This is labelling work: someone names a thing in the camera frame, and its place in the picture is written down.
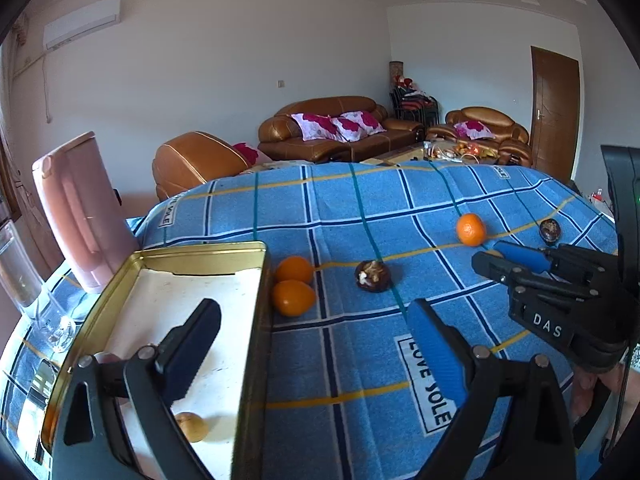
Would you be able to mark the brown wooden door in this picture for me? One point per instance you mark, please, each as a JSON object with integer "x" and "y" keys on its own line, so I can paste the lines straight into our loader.
{"x": 555, "y": 115}

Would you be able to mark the tall patterned floor vase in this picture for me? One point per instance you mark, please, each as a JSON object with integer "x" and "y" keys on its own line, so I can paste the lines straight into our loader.
{"x": 396, "y": 74}

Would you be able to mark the dark mangosteen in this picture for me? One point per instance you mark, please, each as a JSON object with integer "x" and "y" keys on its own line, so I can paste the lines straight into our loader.
{"x": 550, "y": 230}
{"x": 372, "y": 276}

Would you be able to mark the person's right hand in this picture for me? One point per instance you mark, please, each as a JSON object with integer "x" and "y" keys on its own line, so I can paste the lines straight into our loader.
{"x": 587, "y": 390}

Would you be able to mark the brown leather armchair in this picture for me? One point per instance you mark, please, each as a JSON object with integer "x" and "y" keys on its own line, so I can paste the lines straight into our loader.
{"x": 505, "y": 135}
{"x": 195, "y": 160}

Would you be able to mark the tan longan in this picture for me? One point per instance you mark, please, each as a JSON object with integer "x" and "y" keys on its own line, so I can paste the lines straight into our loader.
{"x": 192, "y": 426}
{"x": 492, "y": 253}

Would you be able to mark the wooden coffee table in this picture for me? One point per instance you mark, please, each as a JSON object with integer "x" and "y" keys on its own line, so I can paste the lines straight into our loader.
{"x": 395, "y": 156}

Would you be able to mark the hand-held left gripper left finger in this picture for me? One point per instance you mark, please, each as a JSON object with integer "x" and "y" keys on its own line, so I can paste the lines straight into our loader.
{"x": 192, "y": 355}

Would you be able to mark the white red floral pillow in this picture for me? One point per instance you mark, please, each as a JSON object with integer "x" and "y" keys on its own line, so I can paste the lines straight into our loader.
{"x": 474, "y": 130}
{"x": 312, "y": 127}
{"x": 250, "y": 154}
{"x": 357, "y": 126}

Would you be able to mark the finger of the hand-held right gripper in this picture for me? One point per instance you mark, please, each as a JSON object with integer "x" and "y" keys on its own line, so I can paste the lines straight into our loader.
{"x": 492, "y": 266}
{"x": 525, "y": 256}

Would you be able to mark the clear glass water bottle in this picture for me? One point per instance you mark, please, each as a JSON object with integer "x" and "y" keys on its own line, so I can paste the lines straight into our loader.
{"x": 20, "y": 270}

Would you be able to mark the black smartphone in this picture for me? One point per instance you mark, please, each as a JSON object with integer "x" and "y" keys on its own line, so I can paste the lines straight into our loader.
{"x": 35, "y": 400}

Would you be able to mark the brown leather three-seat sofa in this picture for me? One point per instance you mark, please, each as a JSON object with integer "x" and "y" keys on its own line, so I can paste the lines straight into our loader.
{"x": 380, "y": 135}

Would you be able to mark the stack of dark chairs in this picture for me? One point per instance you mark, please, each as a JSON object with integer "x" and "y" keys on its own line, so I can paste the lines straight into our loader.
{"x": 415, "y": 107}

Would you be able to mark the pink electric kettle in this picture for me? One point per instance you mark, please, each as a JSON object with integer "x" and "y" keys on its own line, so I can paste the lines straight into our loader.
{"x": 85, "y": 210}

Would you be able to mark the white wall air conditioner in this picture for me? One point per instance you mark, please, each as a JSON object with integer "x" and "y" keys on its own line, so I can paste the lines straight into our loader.
{"x": 82, "y": 22}

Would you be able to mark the blue plaid tablecloth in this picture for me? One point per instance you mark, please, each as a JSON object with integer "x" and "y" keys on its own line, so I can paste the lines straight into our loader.
{"x": 350, "y": 210}

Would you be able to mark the gold metal tin tray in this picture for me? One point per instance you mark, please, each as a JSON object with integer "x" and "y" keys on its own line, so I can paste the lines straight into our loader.
{"x": 215, "y": 300}

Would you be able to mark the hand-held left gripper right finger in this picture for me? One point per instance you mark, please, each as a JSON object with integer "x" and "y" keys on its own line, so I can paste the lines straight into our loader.
{"x": 440, "y": 355}

